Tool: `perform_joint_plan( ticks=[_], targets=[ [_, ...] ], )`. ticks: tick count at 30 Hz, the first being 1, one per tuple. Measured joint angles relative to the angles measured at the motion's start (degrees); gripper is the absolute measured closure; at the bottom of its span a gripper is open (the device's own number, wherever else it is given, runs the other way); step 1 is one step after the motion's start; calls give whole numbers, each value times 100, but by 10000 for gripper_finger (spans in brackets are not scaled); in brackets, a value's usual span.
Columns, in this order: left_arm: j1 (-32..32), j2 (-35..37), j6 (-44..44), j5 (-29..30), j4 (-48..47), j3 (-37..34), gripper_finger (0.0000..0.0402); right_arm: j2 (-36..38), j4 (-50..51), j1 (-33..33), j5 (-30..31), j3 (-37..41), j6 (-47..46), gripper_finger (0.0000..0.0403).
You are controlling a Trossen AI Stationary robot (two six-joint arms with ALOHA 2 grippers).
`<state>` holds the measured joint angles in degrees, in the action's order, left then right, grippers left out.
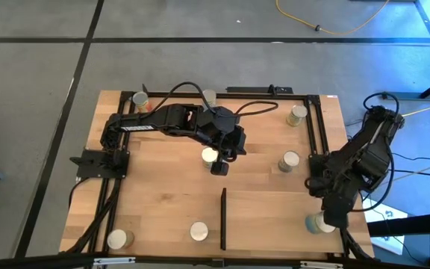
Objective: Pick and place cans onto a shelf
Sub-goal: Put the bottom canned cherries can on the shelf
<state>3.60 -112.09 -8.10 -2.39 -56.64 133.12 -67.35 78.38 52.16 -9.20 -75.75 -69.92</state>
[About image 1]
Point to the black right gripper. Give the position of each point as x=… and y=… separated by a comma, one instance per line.
x=336, y=211

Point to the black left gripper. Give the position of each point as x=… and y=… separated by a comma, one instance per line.
x=233, y=142

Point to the can with green label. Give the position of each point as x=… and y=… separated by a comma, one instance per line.
x=208, y=155

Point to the white cup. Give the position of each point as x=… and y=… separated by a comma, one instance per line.
x=199, y=231

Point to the can with grey label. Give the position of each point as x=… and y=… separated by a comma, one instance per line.
x=290, y=158

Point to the can blue red label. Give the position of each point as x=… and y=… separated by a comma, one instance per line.
x=210, y=96

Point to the can yellow green label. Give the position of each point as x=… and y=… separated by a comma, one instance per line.
x=298, y=112

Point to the can with orange label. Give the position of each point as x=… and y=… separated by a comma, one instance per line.
x=140, y=99

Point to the can with pale label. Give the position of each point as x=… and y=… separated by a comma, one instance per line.
x=117, y=239

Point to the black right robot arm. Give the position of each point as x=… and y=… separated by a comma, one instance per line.
x=364, y=157

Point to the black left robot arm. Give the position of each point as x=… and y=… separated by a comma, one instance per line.
x=177, y=119

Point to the white paper sheet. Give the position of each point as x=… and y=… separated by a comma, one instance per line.
x=396, y=213

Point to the black beam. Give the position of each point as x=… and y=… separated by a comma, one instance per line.
x=416, y=223

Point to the long black box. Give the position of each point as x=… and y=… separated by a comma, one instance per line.
x=252, y=89

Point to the black aluminium crossbeam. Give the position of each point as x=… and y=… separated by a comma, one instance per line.
x=50, y=261

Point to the silver bracket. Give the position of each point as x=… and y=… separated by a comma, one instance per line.
x=114, y=261
x=321, y=265

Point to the wooden shelf black frame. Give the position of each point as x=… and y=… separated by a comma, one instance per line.
x=274, y=220

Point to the black aluminium table frame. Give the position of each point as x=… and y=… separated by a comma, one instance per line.
x=293, y=96

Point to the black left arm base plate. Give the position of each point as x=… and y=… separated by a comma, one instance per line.
x=88, y=168

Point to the metal table leg frame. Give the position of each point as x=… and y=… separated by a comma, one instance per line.
x=424, y=95

